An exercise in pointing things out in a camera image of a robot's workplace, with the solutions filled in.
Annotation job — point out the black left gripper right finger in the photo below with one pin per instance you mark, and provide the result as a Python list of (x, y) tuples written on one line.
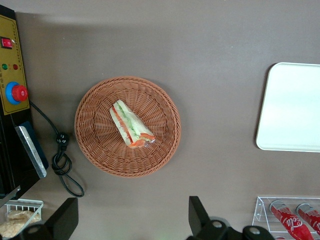
[(200, 220)]

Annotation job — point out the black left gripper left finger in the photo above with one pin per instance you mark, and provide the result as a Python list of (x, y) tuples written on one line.
[(63, 220)]

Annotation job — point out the triangle sandwich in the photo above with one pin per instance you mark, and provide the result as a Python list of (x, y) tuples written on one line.
[(127, 122)]

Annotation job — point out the round brown wicker basket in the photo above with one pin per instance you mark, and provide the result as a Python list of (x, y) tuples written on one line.
[(100, 155)]

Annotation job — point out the cream plastic tray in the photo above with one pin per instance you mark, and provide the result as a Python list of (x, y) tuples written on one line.
[(292, 107)]

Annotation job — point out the rice cracker snack bag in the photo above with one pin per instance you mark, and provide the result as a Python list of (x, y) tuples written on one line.
[(10, 228), (18, 215)]

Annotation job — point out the clear acrylic bottle rack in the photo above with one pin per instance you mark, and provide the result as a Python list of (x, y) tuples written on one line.
[(260, 212)]

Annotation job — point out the red cola bottle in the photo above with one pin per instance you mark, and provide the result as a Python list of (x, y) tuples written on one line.
[(311, 218), (290, 222)]

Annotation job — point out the black sealing machine yellow panel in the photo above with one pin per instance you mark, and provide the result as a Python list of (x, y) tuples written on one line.
[(12, 75)]

